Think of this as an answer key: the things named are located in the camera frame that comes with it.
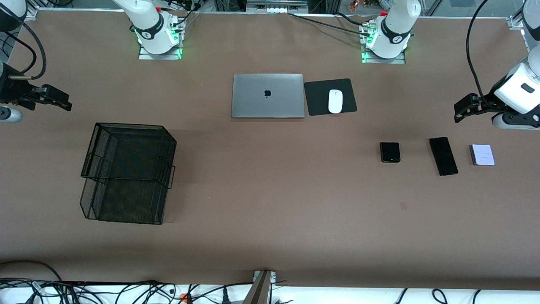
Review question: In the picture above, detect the lavender flip phone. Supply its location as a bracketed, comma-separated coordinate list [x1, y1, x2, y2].
[470, 144, 495, 166]

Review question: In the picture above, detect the black slab smartphone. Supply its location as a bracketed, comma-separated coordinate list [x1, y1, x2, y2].
[429, 137, 459, 176]

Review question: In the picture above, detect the black flip phone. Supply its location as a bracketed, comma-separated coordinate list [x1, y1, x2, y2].
[380, 142, 401, 163]

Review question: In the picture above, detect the black two-tier mesh tray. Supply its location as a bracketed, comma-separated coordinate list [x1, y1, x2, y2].
[80, 122, 177, 225]

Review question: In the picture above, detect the white computer mouse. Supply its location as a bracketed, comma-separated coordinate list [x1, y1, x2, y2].
[328, 89, 343, 114]

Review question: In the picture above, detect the black mouse pad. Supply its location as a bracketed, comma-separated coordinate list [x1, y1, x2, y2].
[304, 78, 358, 116]

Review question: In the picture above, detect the silver closed laptop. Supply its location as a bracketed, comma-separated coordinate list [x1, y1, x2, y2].
[231, 73, 305, 119]

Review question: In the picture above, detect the white power strip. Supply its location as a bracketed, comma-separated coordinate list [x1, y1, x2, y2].
[246, 0, 308, 14]

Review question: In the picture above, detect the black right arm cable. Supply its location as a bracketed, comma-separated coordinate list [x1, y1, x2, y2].
[0, 13, 47, 81]

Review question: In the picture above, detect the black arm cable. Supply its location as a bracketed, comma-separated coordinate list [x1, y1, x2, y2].
[466, 0, 492, 106]
[0, 13, 47, 81]

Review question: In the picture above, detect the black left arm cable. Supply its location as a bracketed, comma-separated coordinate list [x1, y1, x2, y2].
[466, 0, 492, 106]

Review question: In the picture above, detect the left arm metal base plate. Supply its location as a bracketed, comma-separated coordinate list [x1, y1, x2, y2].
[362, 46, 406, 65]

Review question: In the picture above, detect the aluminium frame profile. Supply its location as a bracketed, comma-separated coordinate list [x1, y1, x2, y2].
[508, 15, 529, 51]

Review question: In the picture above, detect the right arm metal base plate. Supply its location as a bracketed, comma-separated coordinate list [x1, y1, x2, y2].
[138, 42, 183, 60]

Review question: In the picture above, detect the black arched cable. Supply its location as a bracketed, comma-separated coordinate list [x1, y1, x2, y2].
[0, 260, 64, 282]

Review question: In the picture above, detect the black cable on table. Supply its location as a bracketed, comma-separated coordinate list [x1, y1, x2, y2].
[288, 13, 372, 36]

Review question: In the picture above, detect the black cable with plug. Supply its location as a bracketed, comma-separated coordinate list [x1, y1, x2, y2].
[190, 282, 254, 304]

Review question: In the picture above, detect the aluminium camera post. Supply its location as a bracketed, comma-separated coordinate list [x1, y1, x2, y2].
[243, 270, 277, 304]

